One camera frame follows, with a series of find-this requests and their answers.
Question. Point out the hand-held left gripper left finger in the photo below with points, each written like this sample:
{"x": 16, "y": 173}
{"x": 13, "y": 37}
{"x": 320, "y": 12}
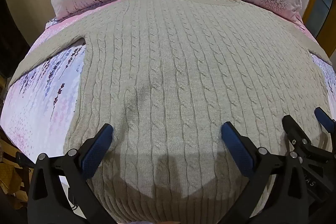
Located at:
{"x": 97, "y": 150}

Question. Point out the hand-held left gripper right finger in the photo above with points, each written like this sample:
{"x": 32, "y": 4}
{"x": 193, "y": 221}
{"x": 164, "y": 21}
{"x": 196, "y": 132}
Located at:
{"x": 236, "y": 150}

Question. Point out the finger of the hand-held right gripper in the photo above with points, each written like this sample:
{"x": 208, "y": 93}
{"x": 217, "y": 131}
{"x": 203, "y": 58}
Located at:
{"x": 325, "y": 120}
{"x": 298, "y": 132}

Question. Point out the pink floral bed sheet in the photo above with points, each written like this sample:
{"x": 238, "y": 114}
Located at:
{"x": 50, "y": 92}

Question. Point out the yellow cardboard box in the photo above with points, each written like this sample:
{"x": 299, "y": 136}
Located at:
{"x": 11, "y": 182}

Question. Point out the dark wooden cabinet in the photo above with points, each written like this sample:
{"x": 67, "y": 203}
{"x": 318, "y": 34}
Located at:
{"x": 13, "y": 37}

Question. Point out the wooden frame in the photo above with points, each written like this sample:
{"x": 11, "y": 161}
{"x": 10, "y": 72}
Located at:
{"x": 317, "y": 3}

